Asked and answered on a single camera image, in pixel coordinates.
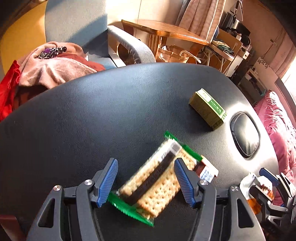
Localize orange snack bag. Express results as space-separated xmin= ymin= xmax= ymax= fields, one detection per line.
xmin=239 ymin=173 xmax=274 ymax=214

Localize small red brown wrapper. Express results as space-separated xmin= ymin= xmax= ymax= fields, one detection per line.
xmin=194 ymin=156 xmax=219 ymax=183

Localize cracker pack green ends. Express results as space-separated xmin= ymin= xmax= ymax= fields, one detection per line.
xmin=107 ymin=131 xmax=203 ymax=226

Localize olive green small box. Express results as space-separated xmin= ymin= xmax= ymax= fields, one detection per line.
xmin=189 ymin=88 xmax=227 ymax=130

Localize pink blanket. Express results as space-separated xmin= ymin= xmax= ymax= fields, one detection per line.
xmin=253 ymin=90 xmax=296 ymax=207

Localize cluttered wooden shelf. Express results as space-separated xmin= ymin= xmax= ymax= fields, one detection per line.
xmin=201 ymin=28 xmax=251 ymax=77

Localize pink cloth pile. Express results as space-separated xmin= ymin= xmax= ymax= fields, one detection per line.
xmin=18 ymin=41 xmax=105 ymax=89

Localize brown paper bag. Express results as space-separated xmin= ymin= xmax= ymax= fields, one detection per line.
xmin=156 ymin=45 xmax=201 ymax=64

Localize red cloth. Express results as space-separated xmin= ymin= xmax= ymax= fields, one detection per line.
xmin=0 ymin=60 xmax=21 ymax=121

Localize wooden side table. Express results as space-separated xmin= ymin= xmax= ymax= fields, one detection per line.
xmin=121 ymin=20 xmax=209 ymax=56

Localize grey yellow armchair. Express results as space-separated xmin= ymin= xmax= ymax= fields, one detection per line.
xmin=45 ymin=1 xmax=156 ymax=69

